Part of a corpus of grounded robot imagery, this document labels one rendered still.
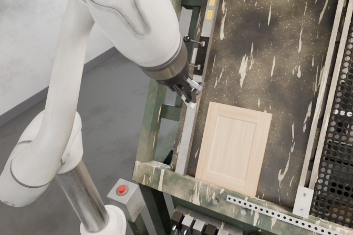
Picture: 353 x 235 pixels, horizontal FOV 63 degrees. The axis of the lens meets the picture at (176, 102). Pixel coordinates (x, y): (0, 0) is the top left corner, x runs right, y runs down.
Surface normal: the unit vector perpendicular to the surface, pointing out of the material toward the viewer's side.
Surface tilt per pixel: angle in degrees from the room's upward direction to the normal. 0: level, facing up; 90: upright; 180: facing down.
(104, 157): 0
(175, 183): 50
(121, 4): 92
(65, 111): 80
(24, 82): 90
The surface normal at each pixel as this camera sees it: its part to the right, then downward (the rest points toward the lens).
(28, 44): 0.78, 0.30
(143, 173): -0.44, -0.04
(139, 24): 0.36, 0.74
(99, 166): -0.14, -0.77
